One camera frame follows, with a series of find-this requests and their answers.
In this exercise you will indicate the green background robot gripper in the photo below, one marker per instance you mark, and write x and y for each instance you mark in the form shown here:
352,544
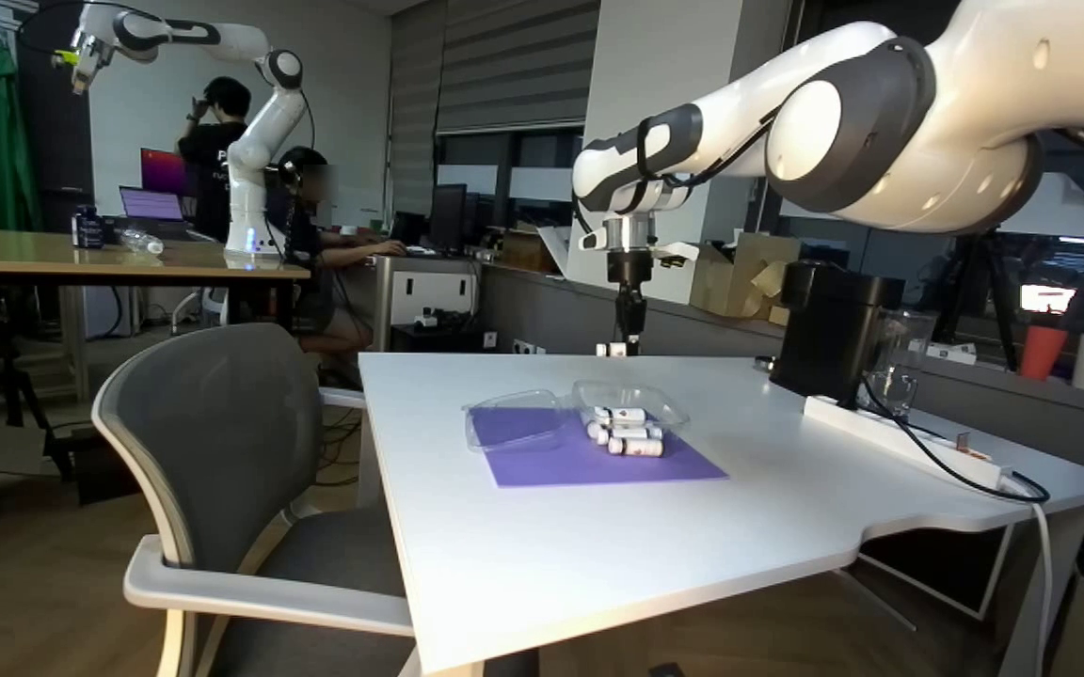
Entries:
67,57

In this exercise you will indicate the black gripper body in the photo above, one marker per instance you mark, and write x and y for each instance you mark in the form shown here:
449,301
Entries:
628,269

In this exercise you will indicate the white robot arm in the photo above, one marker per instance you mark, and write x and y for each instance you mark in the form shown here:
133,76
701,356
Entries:
919,126

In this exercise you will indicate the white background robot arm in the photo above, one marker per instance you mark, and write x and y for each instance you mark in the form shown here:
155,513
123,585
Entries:
246,165

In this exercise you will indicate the clear plastic container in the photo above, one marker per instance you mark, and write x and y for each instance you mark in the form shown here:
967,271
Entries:
661,404

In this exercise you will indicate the cardboard box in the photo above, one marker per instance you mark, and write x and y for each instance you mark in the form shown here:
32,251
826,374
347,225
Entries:
751,275

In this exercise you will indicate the pink lit screen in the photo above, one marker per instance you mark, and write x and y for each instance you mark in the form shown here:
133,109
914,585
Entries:
164,172

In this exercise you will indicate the purple rectangular mat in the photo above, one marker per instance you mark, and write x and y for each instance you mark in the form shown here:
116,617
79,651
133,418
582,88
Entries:
565,465

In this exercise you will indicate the standing person in black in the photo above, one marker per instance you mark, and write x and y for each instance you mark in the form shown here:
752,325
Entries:
213,152

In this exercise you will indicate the open laptop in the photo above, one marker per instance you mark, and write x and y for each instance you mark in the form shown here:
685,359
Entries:
150,211

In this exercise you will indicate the black computer monitor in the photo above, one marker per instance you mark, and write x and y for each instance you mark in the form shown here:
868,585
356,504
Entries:
449,215

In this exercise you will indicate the white drawer cabinet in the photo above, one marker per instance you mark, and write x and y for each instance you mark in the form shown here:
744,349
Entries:
429,294

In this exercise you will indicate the black box device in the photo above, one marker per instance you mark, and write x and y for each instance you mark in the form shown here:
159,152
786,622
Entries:
829,333

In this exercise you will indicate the wooden work table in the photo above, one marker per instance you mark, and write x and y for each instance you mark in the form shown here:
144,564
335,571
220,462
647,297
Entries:
66,254

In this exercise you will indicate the grey window blinds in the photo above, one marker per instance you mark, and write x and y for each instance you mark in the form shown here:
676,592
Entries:
506,62

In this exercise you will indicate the clear glass jar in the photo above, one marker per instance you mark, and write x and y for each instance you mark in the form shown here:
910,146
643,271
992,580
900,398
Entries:
908,359

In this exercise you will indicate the white table power strip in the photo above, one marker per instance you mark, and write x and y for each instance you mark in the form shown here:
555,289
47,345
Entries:
905,437

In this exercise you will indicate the seated person in black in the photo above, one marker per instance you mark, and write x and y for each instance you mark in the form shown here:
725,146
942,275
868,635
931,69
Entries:
311,240

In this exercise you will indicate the dark tripod stand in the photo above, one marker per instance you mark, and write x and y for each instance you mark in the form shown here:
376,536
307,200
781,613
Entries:
967,294

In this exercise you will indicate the red cup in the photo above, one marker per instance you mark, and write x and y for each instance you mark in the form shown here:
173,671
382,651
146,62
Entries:
1045,351

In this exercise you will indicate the grey office chair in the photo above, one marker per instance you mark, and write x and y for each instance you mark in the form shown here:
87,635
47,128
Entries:
228,437

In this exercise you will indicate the black camera tripod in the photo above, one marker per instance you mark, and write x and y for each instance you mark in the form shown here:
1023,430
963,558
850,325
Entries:
16,379

